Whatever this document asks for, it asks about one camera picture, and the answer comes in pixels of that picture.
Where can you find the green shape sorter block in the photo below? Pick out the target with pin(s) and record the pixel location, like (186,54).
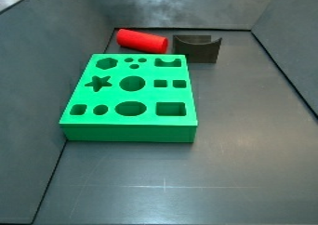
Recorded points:
(133,97)

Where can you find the red cylinder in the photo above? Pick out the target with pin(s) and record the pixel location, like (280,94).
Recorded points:
(142,41)

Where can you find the black cradle stand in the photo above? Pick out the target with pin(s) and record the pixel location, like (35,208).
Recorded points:
(198,47)

